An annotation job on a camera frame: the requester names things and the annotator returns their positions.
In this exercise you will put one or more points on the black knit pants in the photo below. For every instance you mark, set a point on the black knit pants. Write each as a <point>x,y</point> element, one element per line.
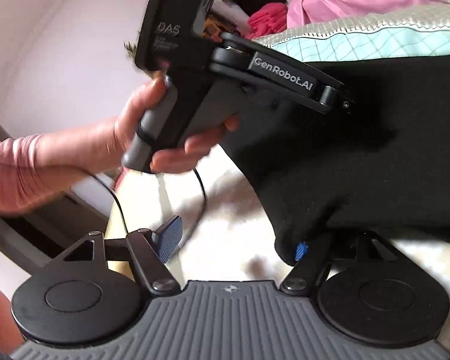
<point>384,163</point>

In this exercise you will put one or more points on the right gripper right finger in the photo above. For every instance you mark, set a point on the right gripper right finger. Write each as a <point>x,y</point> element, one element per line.
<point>310,271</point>

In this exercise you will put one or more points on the red clothing pile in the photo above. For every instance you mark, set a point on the red clothing pile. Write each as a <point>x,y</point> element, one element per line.
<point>270,19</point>

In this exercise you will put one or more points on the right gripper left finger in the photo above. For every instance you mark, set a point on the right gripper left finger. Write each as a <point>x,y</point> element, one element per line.
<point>150,250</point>

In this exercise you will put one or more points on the left forearm pink sleeve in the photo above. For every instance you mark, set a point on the left forearm pink sleeve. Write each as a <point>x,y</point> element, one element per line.
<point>35,168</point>

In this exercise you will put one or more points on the patterned bed quilt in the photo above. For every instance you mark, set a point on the patterned bed quilt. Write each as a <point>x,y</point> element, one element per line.
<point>234,239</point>

